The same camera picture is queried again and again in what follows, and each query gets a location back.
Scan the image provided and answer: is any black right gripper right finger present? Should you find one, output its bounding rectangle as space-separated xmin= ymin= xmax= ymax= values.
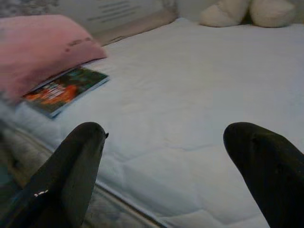
xmin=223 ymin=122 xmax=304 ymax=228

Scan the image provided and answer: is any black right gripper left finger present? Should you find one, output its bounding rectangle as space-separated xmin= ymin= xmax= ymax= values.
xmin=0 ymin=122 xmax=110 ymax=228

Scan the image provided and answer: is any pink pillow with white patch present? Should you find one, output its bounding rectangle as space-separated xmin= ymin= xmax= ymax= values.
xmin=0 ymin=14 xmax=108 ymax=102

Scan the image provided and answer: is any white quilted mattress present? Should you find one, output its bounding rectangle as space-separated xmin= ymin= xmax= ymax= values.
xmin=0 ymin=18 xmax=304 ymax=228

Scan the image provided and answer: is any cream plush toy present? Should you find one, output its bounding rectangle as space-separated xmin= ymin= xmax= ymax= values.
xmin=199 ymin=0 xmax=296 ymax=28

